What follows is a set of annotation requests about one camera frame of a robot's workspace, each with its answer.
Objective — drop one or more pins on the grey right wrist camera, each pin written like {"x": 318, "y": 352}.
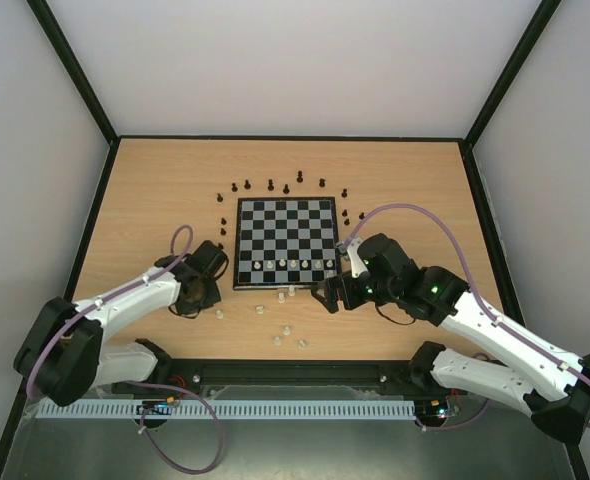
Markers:
{"x": 343, "y": 247}

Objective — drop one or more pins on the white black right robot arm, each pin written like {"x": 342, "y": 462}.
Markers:
{"x": 548, "y": 384}

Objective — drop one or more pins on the black white chessboard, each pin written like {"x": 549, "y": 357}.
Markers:
{"x": 297, "y": 228}

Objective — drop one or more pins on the black rear left frame post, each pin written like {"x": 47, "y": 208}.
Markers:
{"x": 61, "y": 46}

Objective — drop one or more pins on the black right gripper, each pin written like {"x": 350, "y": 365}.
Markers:
{"x": 336, "y": 291}

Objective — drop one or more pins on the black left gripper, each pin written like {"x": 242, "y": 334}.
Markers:
{"x": 215, "y": 296}

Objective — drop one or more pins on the black rear right frame post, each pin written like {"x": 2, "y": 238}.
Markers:
{"x": 535, "y": 28}

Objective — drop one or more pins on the white slotted cable duct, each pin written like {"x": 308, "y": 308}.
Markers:
{"x": 232, "y": 410}

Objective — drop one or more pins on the black front frame rail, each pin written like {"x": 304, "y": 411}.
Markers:
{"x": 406, "y": 378}

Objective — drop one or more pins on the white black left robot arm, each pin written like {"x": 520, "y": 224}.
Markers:
{"x": 67, "y": 351}

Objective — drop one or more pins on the black frame post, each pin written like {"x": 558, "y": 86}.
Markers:
{"x": 61, "y": 46}
{"x": 535, "y": 28}

